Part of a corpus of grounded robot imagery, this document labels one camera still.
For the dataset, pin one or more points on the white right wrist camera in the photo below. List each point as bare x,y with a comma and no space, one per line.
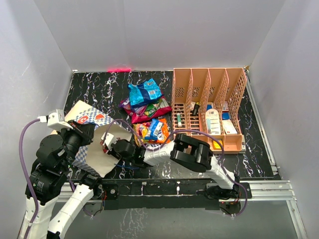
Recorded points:
108,140

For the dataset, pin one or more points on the pink plastic file organizer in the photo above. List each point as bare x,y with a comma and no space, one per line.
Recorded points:
206,102

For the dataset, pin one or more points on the red white small box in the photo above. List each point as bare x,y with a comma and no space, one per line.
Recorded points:
225,107

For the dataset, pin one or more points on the purple Fox's candy bag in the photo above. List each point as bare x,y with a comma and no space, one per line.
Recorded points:
125,104

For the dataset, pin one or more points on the yellow round tape measure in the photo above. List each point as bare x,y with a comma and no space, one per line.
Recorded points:
217,144

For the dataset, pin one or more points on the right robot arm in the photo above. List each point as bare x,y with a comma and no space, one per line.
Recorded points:
189,152

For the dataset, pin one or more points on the black marker pen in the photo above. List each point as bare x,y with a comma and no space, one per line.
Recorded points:
195,109

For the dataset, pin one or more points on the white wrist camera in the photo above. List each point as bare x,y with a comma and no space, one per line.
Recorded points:
55,120
108,140

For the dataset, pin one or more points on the pink snack bag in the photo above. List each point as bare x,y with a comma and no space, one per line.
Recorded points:
165,108

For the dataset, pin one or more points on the small blue candy pack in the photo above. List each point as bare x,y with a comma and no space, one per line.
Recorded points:
155,131

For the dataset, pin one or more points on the orange Fox's candy bag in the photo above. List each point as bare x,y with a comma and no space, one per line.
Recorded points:
142,128

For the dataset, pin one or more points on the blue snack bag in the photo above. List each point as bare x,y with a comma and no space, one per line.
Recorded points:
145,93

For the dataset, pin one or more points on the green Fox's candy bag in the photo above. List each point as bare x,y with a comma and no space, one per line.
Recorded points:
152,108

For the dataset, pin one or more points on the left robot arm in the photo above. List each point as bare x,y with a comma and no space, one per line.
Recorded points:
49,172

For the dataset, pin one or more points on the white round tape roll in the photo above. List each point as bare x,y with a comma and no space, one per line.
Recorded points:
213,122

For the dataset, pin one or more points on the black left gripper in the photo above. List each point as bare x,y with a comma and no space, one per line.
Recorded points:
85,130

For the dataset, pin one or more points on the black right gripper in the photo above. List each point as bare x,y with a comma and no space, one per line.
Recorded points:
112,152

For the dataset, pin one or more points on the blue plastic case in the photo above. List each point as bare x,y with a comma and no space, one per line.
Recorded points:
226,116

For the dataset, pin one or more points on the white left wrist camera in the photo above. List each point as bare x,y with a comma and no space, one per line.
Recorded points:
55,120

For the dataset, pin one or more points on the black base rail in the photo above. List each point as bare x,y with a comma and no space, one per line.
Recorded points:
157,194

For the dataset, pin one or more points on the blue checkered paper bag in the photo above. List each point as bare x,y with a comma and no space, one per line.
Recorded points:
91,158

